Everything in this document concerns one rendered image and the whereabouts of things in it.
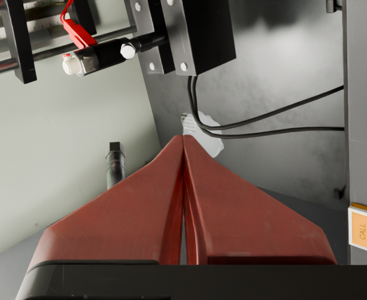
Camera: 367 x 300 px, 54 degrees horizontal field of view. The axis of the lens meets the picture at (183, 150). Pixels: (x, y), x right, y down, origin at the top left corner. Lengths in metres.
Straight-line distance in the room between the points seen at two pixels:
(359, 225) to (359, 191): 0.04
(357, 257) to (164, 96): 0.48
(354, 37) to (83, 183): 0.57
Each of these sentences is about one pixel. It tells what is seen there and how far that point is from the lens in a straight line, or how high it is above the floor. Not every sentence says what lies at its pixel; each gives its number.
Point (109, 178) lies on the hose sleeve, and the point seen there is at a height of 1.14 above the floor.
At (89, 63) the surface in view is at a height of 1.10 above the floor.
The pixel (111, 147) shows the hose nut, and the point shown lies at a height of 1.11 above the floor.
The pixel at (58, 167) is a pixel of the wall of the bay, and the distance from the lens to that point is 0.73.
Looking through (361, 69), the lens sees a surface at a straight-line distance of 0.37.
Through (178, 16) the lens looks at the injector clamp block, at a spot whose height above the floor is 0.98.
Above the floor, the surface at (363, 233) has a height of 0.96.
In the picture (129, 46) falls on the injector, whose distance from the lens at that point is 0.41.
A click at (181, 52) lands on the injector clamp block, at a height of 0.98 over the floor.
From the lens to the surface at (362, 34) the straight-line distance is 0.36.
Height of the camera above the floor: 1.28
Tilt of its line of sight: 35 degrees down
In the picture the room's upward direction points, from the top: 121 degrees counter-clockwise
